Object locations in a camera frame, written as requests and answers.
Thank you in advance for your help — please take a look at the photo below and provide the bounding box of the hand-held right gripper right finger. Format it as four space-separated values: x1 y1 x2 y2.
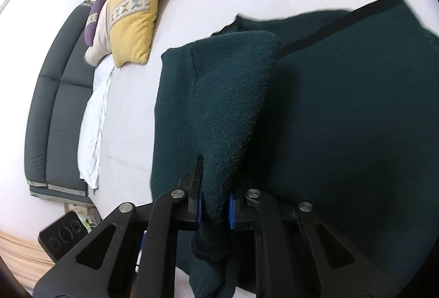
226 188 398 298

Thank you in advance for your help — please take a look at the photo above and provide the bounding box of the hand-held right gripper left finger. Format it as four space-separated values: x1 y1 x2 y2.
32 154 206 298

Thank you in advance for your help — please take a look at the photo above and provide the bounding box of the dark green sweater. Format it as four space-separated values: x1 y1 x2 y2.
150 0 439 298

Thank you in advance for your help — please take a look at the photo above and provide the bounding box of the bed with white sheet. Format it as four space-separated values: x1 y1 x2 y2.
77 0 439 298

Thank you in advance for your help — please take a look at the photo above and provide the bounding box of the white pillow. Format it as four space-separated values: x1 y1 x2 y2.
78 60 117 189

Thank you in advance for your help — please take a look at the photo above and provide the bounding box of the black device with dials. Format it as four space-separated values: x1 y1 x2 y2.
38 210 91 264

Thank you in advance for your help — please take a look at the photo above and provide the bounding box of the grey padded headboard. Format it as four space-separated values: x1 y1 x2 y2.
23 1 100 206

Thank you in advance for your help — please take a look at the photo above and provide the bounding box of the beige cloth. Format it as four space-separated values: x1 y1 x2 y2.
0 231 57 281

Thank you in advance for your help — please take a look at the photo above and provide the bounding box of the yellow patterned pillow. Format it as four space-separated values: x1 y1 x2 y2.
107 0 160 69

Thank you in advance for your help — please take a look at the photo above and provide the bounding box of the purple patterned pillow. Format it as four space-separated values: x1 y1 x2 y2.
84 0 108 47

